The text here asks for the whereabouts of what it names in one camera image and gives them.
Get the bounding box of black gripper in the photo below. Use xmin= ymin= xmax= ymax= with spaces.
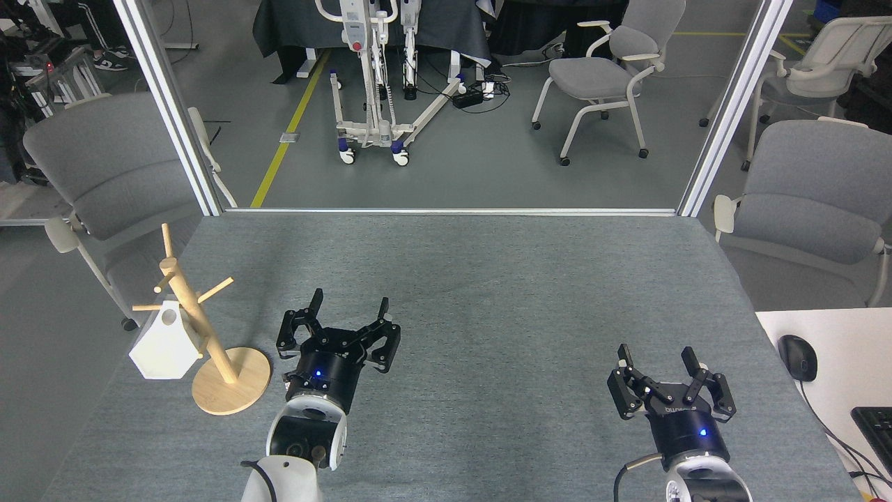
xmin=276 ymin=289 xmax=402 ymax=413
xmin=607 ymin=344 xmax=737 ymax=469

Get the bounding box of white faceted cup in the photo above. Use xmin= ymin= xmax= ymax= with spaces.
xmin=128 ymin=296 xmax=204 ymax=381

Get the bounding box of wooden cup rack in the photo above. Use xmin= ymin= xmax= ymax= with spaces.
xmin=132 ymin=223 xmax=271 ymax=417

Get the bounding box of metal rack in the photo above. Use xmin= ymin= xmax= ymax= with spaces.
xmin=10 ymin=42 xmax=105 ymax=119

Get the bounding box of black computer mouse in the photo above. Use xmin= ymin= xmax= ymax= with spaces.
xmin=778 ymin=335 xmax=818 ymax=383

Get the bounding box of white desk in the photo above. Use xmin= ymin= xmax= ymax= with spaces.
xmin=756 ymin=307 xmax=892 ymax=502

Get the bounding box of black keyboard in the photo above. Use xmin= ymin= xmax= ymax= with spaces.
xmin=851 ymin=406 xmax=892 ymax=478

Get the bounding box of white stand on wheels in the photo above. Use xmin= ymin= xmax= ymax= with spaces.
xmin=315 ymin=0 xmax=469 ymax=167

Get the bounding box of table with black cloth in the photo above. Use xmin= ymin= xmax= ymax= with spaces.
xmin=252 ymin=0 xmax=492 ymax=84

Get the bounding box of white mesh-back chair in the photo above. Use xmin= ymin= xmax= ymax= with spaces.
xmin=699 ymin=15 xmax=892 ymax=172

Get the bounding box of person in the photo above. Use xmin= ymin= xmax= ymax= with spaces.
xmin=45 ymin=0 xmax=131 ymax=73

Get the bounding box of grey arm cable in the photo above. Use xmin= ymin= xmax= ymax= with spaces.
xmin=613 ymin=453 xmax=664 ymax=502

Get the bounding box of black mouse cable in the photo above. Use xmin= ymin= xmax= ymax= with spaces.
xmin=798 ymin=380 xmax=892 ymax=489

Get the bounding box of silver table edge rail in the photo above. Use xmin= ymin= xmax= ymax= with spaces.
xmin=223 ymin=207 xmax=680 ymax=217

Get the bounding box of grey chair with cream frame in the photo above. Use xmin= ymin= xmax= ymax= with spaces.
xmin=23 ymin=93 xmax=238 ymax=332
xmin=712 ymin=117 xmax=892 ymax=307
xmin=532 ymin=0 xmax=687 ymax=167

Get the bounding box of silver frame post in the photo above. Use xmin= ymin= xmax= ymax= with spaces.
xmin=111 ymin=0 xmax=225 ymax=217
xmin=677 ymin=0 xmax=795 ymax=218

